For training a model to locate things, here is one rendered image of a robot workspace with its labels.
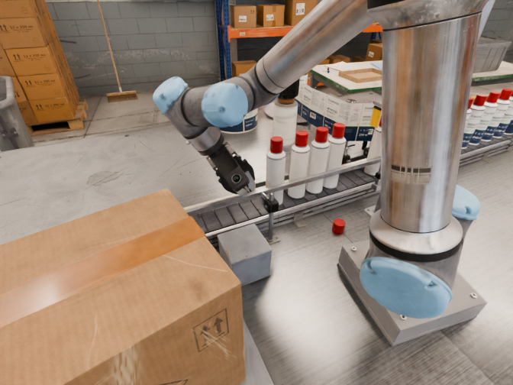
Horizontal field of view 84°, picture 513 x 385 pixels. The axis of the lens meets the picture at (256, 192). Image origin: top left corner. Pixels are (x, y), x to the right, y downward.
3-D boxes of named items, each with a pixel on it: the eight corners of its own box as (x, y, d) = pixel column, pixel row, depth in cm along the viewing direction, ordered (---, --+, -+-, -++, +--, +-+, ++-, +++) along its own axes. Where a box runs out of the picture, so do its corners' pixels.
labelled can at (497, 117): (480, 136, 122) (504, 86, 110) (492, 140, 118) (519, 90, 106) (472, 138, 120) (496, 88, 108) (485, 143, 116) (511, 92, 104)
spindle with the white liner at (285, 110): (287, 142, 117) (292, 63, 100) (298, 151, 111) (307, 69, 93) (267, 146, 114) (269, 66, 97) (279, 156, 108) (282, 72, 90)
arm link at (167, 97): (166, 98, 52) (142, 101, 58) (201, 140, 60) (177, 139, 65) (189, 70, 55) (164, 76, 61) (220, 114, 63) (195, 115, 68)
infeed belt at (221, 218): (484, 140, 128) (488, 131, 126) (504, 147, 122) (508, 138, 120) (67, 263, 72) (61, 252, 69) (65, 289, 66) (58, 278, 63)
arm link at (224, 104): (256, 72, 54) (216, 79, 61) (214, 87, 47) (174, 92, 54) (264, 114, 57) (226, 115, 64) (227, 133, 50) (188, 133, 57)
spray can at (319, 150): (315, 183, 93) (324, 123, 81) (325, 192, 89) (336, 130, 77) (301, 187, 91) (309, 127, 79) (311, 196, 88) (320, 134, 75)
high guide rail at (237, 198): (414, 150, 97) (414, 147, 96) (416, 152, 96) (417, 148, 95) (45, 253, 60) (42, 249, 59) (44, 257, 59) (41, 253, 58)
